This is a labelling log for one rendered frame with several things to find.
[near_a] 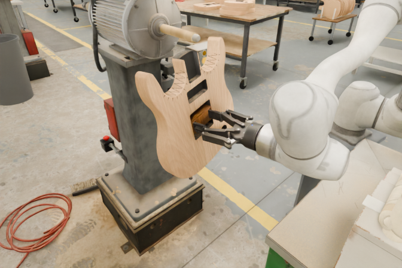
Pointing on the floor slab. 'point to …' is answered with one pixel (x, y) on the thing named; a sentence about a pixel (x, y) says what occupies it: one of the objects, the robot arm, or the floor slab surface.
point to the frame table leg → (275, 260)
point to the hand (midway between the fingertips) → (203, 119)
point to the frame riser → (172, 211)
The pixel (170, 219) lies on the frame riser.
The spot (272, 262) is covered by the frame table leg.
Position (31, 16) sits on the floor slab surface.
